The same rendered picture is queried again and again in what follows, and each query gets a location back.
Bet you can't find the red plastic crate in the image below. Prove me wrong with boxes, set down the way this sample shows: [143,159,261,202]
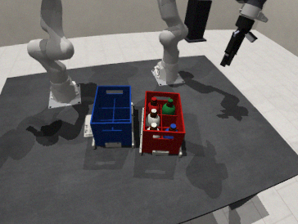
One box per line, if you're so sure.
[142,91,185,154]

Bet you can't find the green bottle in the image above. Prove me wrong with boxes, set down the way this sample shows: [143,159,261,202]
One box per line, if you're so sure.
[161,99,175,115]

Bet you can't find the blue plastic crate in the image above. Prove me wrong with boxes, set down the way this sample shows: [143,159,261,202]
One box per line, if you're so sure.
[90,86,132,146]

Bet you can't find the white paper pick list strip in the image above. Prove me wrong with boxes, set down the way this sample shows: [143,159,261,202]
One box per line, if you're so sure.
[84,114,93,137]

